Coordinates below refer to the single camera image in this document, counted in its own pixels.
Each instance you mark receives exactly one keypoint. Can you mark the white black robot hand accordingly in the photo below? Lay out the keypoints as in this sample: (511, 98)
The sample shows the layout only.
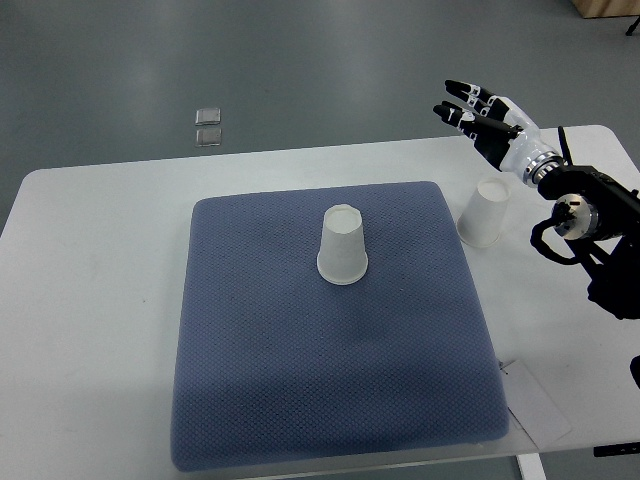
(501, 132)

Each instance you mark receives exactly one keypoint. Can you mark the upper metal floor plate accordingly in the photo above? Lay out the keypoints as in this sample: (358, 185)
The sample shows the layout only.
(208, 116)

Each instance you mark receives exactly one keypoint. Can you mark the black tripod leg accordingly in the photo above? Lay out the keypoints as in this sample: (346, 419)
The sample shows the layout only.
(632, 28)

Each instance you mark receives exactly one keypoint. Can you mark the black table control panel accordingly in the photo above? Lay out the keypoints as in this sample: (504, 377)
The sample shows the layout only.
(612, 450)

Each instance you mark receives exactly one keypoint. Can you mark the white table leg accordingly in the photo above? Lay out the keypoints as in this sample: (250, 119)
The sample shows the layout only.
(530, 467)

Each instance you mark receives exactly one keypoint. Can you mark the white paper tag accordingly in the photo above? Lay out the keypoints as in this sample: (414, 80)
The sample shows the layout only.
(532, 407)

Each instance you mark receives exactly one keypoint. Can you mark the blue textured cushion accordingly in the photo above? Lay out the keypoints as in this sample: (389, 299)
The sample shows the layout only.
(276, 364)

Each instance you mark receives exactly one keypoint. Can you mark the white paper cup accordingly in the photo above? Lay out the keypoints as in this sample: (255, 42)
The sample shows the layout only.
(480, 222)
(342, 258)

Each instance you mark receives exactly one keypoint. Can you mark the wooden box corner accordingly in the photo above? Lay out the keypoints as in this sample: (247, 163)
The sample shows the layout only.
(591, 9)

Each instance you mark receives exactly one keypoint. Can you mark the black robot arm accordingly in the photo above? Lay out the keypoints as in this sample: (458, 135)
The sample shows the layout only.
(594, 223)

